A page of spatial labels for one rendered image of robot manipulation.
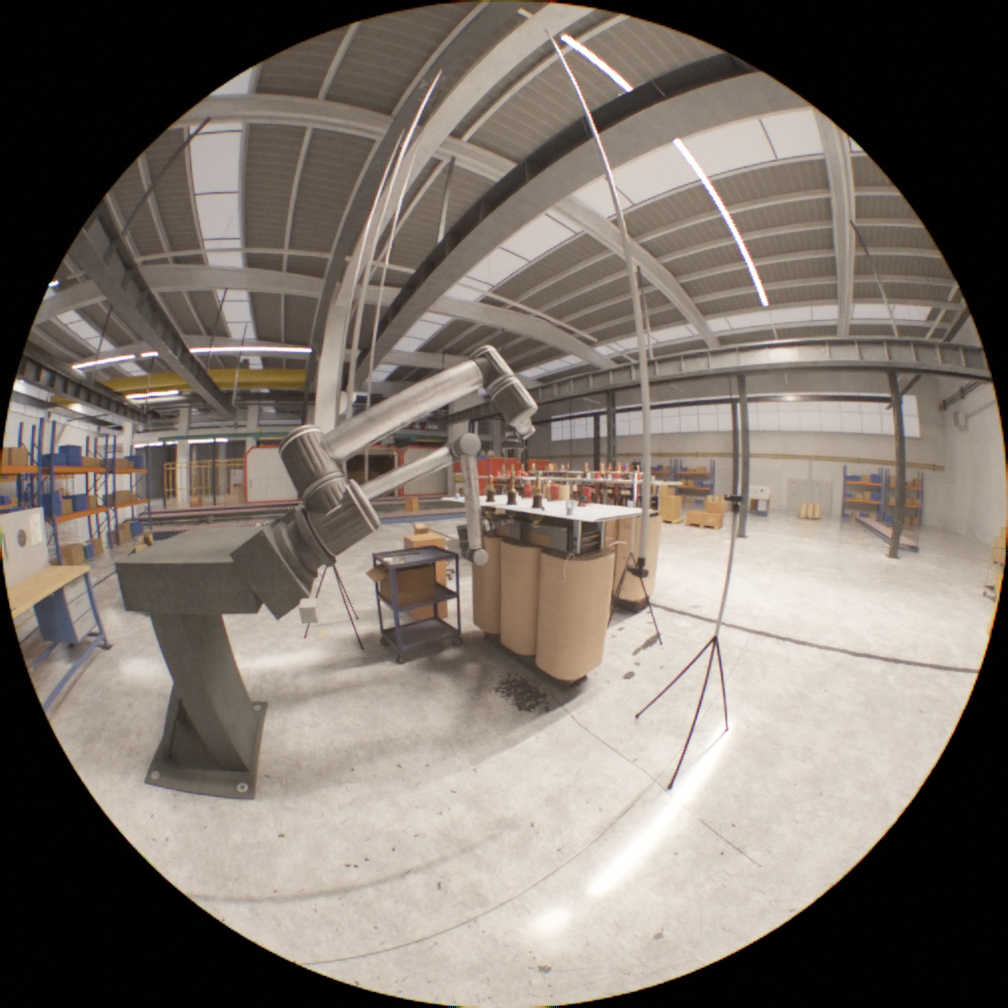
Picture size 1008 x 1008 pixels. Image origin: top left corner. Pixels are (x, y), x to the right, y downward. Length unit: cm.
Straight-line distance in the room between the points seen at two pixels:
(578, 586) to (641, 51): 941
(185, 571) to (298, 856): 133
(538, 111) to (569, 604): 951
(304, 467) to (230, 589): 53
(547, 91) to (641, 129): 559
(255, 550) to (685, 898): 212
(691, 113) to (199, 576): 438
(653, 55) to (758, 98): 552
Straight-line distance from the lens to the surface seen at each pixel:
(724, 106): 371
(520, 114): 936
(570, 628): 209
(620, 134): 368
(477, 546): 205
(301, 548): 114
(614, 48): 886
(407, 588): 265
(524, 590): 232
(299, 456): 121
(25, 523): 436
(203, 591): 134
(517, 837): 174
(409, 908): 164
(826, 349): 997
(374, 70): 917
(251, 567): 116
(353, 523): 112
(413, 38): 877
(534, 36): 690
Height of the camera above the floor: 158
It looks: 5 degrees down
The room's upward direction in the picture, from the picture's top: 1 degrees clockwise
